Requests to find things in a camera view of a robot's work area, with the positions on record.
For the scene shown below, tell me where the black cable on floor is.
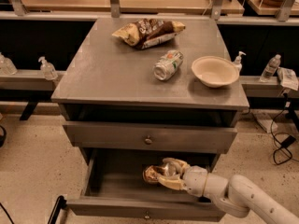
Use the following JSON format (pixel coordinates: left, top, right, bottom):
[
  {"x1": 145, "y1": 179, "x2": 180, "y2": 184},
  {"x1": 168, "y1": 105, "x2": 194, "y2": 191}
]
[{"x1": 269, "y1": 91, "x2": 299, "y2": 166}]

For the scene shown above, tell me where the grey wooden drawer cabinet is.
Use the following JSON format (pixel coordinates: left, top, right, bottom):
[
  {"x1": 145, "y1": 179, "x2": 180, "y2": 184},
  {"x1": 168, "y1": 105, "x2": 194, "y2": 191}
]
[{"x1": 50, "y1": 17, "x2": 249, "y2": 223}]

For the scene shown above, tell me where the clear bottle far left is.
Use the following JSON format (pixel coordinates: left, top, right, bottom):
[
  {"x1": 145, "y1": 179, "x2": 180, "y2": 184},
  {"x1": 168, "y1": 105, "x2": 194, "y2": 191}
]
[{"x1": 0, "y1": 52, "x2": 18, "y2": 75}]

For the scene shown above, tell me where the black chair leg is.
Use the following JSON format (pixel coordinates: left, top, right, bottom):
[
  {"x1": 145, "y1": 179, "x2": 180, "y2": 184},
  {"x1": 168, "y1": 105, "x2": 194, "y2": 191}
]
[{"x1": 48, "y1": 195, "x2": 66, "y2": 224}]

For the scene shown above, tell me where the clear water bottle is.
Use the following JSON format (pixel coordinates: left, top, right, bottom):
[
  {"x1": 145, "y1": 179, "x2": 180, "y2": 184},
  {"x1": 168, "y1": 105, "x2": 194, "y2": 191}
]
[{"x1": 260, "y1": 54, "x2": 281, "y2": 82}]

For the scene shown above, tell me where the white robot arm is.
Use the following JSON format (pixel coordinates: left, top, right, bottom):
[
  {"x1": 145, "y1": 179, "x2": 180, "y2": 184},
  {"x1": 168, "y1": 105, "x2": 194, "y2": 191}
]
[{"x1": 157, "y1": 158, "x2": 299, "y2": 224}]

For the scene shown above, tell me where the orange soda can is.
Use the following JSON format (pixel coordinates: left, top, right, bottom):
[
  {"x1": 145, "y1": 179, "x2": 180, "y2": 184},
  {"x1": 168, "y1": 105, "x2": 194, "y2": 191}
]
[{"x1": 142, "y1": 162, "x2": 178, "y2": 185}]

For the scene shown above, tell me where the left hand sanitizer bottle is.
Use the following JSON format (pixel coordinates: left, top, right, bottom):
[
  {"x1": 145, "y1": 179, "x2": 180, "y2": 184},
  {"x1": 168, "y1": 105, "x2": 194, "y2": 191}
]
[{"x1": 38, "y1": 56, "x2": 58, "y2": 80}]

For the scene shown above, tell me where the hand sanitizer bottle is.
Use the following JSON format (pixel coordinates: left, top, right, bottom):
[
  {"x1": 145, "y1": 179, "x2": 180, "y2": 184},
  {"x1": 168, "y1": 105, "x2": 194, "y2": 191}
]
[
  {"x1": 233, "y1": 51, "x2": 245, "y2": 71},
  {"x1": 38, "y1": 56, "x2": 58, "y2": 80}
]

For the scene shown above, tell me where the green white soda can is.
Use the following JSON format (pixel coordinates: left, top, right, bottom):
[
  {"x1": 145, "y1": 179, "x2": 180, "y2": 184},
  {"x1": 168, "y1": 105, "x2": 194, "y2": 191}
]
[{"x1": 153, "y1": 49, "x2": 184, "y2": 81}]

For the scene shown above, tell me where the closed grey top drawer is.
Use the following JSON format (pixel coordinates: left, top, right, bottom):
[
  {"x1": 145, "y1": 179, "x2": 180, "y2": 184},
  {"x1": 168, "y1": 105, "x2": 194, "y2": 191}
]
[{"x1": 63, "y1": 121, "x2": 237, "y2": 153}]

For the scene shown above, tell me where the round brass top knob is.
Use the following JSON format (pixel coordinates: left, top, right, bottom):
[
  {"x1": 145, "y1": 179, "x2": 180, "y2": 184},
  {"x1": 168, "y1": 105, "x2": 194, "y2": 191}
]
[{"x1": 144, "y1": 135, "x2": 152, "y2": 145}]

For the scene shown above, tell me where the white paper bowl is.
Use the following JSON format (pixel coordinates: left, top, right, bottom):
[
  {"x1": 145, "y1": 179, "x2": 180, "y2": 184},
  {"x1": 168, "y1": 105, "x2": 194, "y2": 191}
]
[{"x1": 192, "y1": 56, "x2": 239, "y2": 88}]

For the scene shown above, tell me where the round brass knob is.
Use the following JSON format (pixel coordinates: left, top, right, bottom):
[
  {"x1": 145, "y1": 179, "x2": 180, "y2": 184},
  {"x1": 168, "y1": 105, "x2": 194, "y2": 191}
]
[
  {"x1": 144, "y1": 212, "x2": 150, "y2": 220},
  {"x1": 144, "y1": 135, "x2": 152, "y2": 145}
]

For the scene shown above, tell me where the white paper packet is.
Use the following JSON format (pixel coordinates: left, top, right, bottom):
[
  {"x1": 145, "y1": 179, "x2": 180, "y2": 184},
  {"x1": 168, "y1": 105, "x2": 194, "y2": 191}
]
[{"x1": 278, "y1": 67, "x2": 298, "y2": 91}]

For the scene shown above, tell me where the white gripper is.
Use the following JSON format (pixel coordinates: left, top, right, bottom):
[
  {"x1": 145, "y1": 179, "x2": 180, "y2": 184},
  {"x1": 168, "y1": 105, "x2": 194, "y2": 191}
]
[{"x1": 158, "y1": 158, "x2": 208, "y2": 197}]

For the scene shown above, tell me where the round brass middle knob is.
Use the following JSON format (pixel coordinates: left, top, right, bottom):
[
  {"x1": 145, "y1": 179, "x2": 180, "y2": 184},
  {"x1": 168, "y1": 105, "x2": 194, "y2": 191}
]
[{"x1": 144, "y1": 212, "x2": 150, "y2": 220}]

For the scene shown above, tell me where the right hand sanitizer bottle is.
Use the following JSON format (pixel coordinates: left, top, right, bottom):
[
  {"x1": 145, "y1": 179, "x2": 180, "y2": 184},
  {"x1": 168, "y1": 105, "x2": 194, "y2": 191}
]
[{"x1": 233, "y1": 51, "x2": 245, "y2": 71}]

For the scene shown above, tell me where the brown chip bag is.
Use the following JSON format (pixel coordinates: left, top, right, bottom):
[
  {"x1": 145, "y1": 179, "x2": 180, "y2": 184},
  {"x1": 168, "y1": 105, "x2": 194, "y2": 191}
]
[{"x1": 112, "y1": 19, "x2": 186, "y2": 49}]

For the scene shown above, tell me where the open grey middle drawer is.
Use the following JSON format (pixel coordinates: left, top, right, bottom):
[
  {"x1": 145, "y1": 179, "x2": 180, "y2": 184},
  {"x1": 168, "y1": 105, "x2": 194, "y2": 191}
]
[{"x1": 67, "y1": 148, "x2": 224, "y2": 222}]

